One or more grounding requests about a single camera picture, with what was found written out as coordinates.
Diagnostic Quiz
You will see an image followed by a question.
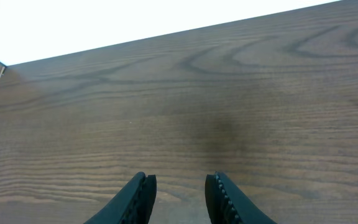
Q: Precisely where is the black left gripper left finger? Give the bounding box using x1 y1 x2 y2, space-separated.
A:
85 172 157 224

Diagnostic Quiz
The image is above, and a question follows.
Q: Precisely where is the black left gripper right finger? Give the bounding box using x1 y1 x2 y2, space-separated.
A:
204 172 276 224

